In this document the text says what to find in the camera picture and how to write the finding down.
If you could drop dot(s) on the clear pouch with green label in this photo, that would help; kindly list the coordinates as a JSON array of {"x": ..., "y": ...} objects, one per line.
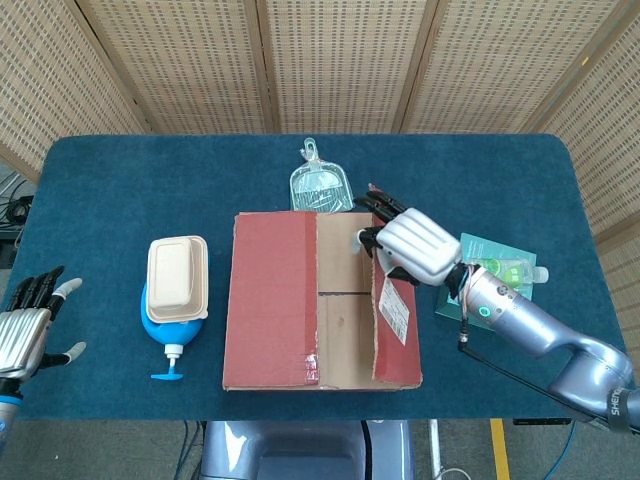
[{"x": 522, "y": 272}]

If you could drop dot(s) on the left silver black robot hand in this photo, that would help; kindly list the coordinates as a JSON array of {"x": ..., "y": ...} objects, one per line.
[{"x": 22, "y": 340}]

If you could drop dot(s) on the woven rattan folding screen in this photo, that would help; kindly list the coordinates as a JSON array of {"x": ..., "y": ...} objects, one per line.
[{"x": 340, "y": 65}]

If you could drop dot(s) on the teal box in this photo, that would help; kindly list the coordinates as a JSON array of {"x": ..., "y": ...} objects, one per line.
[{"x": 477, "y": 245}]

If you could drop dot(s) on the packaged mint dustpan brush set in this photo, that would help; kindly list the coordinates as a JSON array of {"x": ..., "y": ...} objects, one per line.
[{"x": 320, "y": 187}]

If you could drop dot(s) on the white metal pole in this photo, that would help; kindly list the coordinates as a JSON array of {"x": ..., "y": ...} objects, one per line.
[{"x": 434, "y": 447}]

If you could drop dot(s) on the blue carpeted table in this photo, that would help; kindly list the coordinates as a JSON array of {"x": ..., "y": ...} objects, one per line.
[{"x": 125, "y": 200}]

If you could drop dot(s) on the blue pump dispenser bottle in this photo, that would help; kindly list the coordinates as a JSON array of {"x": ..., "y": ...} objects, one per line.
[{"x": 172, "y": 334}]

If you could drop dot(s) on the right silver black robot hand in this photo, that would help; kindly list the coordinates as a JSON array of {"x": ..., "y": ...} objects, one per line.
[{"x": 420, "y": 245}]

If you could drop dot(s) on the cardboard box with red flaps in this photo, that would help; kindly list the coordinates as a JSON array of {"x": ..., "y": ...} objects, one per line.
[{"x": 272, "y": 300}]

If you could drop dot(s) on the beige lidded food container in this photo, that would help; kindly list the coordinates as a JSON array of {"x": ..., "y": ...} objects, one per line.
[{"x": 175, "y": 275}]

